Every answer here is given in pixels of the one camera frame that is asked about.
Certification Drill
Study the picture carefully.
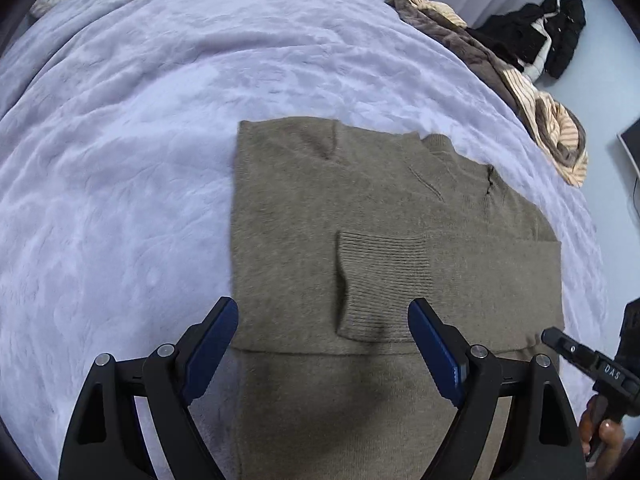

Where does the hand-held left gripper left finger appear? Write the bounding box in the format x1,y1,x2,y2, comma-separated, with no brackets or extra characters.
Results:
58,296,240,480

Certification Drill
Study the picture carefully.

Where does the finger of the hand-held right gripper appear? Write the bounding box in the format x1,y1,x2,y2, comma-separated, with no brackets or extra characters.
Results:
541,327,627,393

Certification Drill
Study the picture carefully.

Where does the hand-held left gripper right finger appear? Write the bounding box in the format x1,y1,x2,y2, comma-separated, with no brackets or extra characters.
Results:
407,298,587,480

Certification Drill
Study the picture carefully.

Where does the olive knit sweater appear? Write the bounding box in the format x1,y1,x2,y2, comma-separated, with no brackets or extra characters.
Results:
229,116,565,480

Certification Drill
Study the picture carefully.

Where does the brown and striped clothes pile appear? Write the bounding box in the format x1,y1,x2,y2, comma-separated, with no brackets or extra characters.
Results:
385,0,587,170

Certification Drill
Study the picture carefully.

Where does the person's right hand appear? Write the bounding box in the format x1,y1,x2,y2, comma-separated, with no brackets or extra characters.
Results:
579,395,637,467

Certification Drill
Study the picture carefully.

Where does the lavender plush blanket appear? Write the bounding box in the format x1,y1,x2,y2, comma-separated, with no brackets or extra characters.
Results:
0,0,608,480

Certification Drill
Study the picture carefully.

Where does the dark monitor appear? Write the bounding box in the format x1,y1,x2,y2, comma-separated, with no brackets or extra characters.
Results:
617,117,640,181

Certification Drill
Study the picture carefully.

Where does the cream striped garment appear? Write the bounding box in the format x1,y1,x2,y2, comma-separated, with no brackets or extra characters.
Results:
414,0,590,189

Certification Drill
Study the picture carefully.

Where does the black and white garment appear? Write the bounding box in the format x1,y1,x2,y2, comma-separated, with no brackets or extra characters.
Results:
472,0,587,81

